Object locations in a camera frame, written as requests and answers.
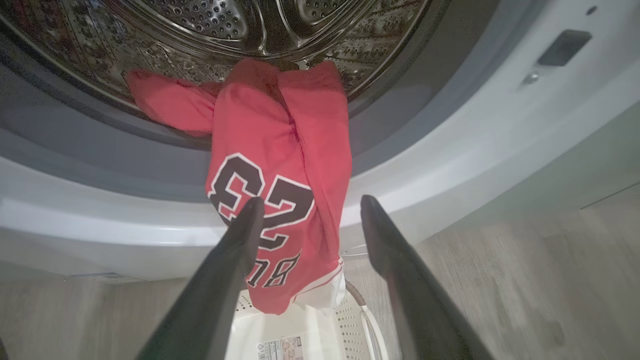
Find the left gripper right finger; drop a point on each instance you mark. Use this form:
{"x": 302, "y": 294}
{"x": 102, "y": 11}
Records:
{"x": 420, "y": 300}

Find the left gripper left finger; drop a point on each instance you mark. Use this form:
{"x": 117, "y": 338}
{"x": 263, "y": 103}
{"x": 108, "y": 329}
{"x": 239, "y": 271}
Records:
{"x": 215, "y": 300}

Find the red basketball jersey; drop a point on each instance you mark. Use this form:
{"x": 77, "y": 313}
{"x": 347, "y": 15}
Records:
{"x": 270, "y": 150}

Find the white printed label sticker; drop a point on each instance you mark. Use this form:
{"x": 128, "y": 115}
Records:
{"x": 280, "y": 349}

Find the cream perforated laundry basket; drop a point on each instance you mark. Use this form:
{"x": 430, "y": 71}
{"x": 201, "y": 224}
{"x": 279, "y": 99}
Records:
{"x": 320, "y": 335}

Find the white front-load washing machine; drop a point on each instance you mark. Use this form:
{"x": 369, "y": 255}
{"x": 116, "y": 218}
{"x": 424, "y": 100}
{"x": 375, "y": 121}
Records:
{"x": 475, "y": 150}

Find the stainless steel washing machine drum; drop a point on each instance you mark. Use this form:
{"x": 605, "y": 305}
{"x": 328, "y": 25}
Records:
{"x": 200, "y": 25}

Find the dark rectangular door lock slot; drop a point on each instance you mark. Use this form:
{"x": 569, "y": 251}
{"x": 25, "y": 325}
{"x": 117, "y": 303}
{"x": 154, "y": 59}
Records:
{"x": 564, "y": 48}

